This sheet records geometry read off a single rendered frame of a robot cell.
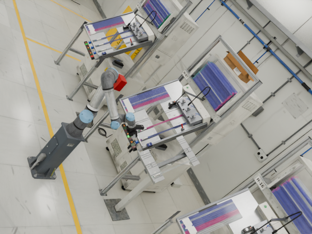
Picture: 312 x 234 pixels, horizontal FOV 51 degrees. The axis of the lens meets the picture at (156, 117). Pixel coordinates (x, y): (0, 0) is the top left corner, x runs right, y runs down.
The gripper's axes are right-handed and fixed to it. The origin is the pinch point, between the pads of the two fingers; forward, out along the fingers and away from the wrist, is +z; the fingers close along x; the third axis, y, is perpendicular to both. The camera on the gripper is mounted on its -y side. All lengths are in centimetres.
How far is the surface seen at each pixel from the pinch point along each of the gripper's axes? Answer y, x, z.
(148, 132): -15.0, -5.8, 9.9
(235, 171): -131, 10, 158
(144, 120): -16.9, -21.7, 9.9
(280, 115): -203, -11, 92
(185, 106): -61, -17, 4
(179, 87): -69, -48, 10
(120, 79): -15, -94, 15
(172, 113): -47, -18, 10
